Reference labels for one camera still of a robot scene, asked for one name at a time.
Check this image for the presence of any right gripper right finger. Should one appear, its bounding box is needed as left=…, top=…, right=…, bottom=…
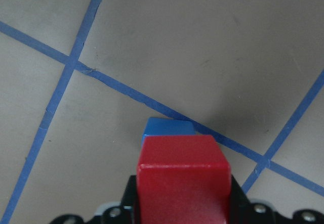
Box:
left=226, top=175, right=279, bottom=224

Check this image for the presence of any blue block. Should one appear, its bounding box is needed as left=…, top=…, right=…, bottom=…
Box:
left=141, top=117, right=196, bottom=148

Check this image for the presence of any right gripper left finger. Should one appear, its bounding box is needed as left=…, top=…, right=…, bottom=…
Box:
left=86, top=175, right=141, bottom=224

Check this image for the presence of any red block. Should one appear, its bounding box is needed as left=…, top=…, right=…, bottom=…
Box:
left=137, top=135, right=231, bottom=223

